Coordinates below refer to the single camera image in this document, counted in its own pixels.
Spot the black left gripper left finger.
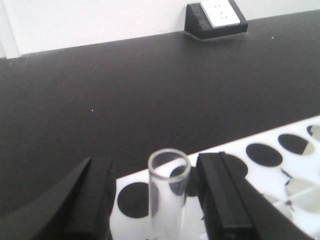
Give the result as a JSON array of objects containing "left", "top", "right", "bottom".
[{"left": 0, "top": 157, "right": 117, "bottom": 240}]

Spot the black and white power socket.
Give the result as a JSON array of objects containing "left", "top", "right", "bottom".
[{"left": 184, "top": 0, "right": 249, "bottom": 40}]

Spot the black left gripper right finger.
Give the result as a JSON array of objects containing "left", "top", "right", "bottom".
[{"left": 196, "top": 152, "right": 311, "bottom": 240}]

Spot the white test tube rack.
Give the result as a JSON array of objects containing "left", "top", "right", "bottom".
[{"left": 110, "top": 116, "right": 320, "bottom": 240}]

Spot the white wall cable conduit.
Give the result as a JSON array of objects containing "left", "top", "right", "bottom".
[{"left": 0, "top": 0, "right": 19, "bottom": 60}]

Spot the short clear test tube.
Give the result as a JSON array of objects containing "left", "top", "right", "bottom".
[{"left": 147, "top": 148, "right": 191, "bottom": 240}]

